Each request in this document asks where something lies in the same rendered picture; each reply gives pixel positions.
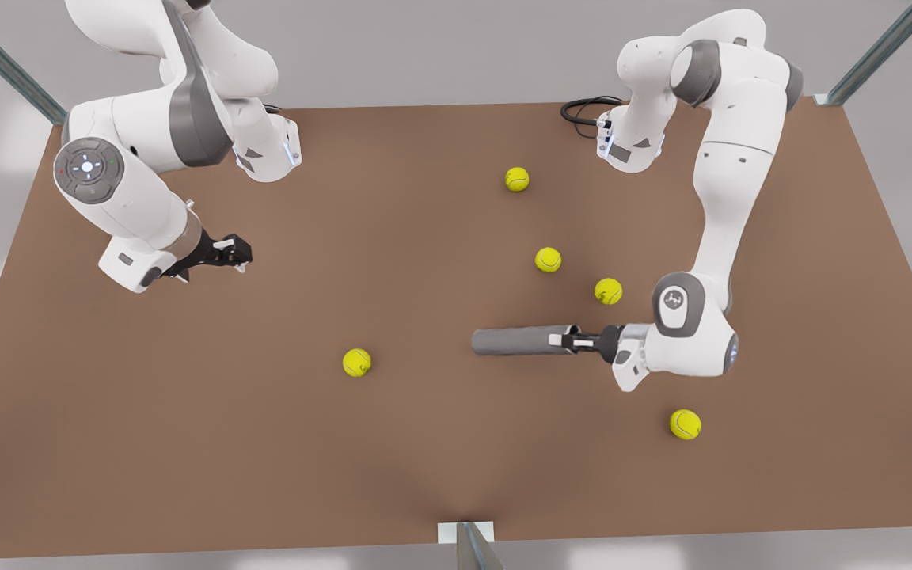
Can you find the grey tennis ball tube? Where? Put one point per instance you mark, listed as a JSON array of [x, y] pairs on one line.
[[511, 341]]

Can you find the yellow tennis ball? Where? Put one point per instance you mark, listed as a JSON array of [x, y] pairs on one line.
[[685, 424], [517, 179], [356, 362], [608, 291], [548, 260]]

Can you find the silver frame post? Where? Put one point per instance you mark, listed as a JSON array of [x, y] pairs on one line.
[[472, 546], [879, 51], [5, 63]]

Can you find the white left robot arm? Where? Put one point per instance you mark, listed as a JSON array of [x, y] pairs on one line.
[[741, 142]]

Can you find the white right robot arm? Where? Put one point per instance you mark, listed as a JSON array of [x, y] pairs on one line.
[[139, 134]]

